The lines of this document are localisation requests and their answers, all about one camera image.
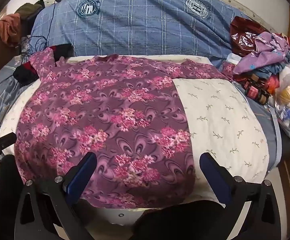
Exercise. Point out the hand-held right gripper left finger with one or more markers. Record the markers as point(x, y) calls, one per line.
point(83, 172)

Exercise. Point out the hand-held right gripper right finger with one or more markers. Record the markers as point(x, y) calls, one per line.
point(213, 175)

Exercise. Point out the purple floral garment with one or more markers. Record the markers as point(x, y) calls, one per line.
point(97, 105)

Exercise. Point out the white leaf-print bedsheet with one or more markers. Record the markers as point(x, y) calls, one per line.
point(222, 120)

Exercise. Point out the person's dark pants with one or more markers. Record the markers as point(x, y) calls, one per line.
point(180, 220)

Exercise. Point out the black red cloth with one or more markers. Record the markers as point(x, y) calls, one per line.
point(24, 73)
point(63, 50)

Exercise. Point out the small brown bottle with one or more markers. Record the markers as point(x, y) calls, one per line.
point(251, 90)
point(262, 98)

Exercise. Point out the orange cloth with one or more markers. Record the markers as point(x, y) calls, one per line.
point(11, 27)

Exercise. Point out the blue cloth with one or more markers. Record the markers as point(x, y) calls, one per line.
point(272, 70)

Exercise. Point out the green cloth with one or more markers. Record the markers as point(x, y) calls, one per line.
point(29, 8)

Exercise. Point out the purple cloth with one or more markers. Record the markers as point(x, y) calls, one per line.
point(262, 52)

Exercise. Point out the dark red plastic bag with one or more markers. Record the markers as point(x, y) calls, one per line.
point(245, 37)

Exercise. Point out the blue plaid quilt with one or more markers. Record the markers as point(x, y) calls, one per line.
point(140, 25)

